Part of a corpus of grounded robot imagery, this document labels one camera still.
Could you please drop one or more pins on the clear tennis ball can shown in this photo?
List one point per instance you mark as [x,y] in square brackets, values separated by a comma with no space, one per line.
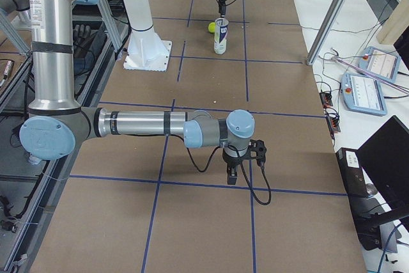
[220,35]

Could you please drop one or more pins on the teach pendant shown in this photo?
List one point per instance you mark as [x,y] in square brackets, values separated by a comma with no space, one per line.
[363,94]
[382,63]

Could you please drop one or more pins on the black computer box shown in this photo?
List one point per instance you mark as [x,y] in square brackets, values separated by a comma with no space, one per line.
[352,175]

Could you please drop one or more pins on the black monitor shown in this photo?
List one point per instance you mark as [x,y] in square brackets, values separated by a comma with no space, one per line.
[384,157]

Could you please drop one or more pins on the yellow tennis ball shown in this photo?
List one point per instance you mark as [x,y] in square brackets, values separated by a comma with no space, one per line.
[211,27]

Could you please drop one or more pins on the aluminium frame post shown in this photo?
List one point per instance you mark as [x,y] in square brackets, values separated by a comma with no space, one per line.
[324,30]

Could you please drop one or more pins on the near teach pendant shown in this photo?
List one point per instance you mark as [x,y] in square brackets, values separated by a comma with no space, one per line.
[363,94]

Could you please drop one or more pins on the white pedestal column base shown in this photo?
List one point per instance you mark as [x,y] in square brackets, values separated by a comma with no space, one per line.
[146,50]

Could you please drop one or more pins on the orange black connector block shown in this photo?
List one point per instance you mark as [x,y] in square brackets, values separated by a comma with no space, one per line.
[326,99]

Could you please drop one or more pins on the far teach pendant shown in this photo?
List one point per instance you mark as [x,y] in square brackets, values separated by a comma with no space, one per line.
[382,63]

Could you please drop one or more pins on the wooden board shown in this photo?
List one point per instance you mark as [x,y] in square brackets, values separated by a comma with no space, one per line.
[395,25]

